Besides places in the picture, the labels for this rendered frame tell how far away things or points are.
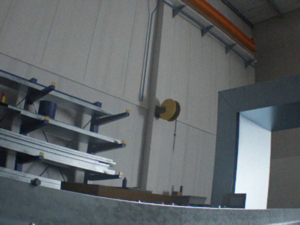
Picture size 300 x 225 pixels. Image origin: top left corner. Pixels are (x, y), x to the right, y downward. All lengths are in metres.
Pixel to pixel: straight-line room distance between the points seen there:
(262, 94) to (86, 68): 4.65
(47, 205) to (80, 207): 0.05
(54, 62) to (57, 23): 0.82
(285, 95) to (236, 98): 0.43
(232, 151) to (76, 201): 1.98
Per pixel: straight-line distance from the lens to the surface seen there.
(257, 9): 12.30
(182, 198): 7.04
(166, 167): 7.59
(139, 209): 0.53
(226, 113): 2.46
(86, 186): 1.30
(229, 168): 2.34
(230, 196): 1.17
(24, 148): 4.54
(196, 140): 8.50
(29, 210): 0.40
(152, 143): 7.03
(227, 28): 10.19
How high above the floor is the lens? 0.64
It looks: 17 degrees up
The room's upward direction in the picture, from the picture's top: 6 degrees clockwise
